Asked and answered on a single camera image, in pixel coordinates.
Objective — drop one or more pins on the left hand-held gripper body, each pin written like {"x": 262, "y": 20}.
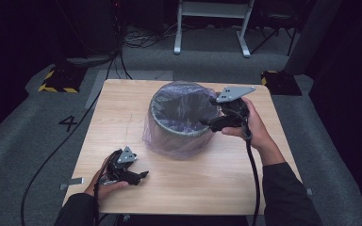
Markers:
{"x": 125, "y": 160}

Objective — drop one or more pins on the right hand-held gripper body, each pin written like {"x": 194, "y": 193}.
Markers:
{"x": 234, "y": 108}

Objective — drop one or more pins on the green plastic bin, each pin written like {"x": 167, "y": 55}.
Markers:
{"x": 182, "y": 130}

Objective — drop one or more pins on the purple plastic bag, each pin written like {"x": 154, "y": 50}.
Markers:
{"x": 160, "y": 141}

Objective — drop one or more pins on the person's right hand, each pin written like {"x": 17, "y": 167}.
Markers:
{"x": 259, "y": 132}

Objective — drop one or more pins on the person's left hand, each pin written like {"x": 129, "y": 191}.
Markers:
{"x": 105, "y": 188}

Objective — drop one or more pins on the black yellow striped base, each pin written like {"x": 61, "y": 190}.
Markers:
{"x": 281, "y": 83}
{"x": 61, "y": 80}

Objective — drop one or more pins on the grey floor plate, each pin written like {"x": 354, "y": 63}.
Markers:
{"x": 132, "y": 74}

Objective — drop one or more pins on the black tripod stand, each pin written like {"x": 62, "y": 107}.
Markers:
{"x": 275, "y": 31}

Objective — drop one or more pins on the white metal stand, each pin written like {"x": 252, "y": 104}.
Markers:
{"x": 212, "y": 9}

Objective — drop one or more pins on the grey column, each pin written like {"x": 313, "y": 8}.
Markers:
{"x": 311, "y": 37}

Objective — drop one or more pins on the grey metal table bracket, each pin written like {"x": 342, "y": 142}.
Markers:
{"x": 72, "y": 182}
{"x": 309, "y": 191}

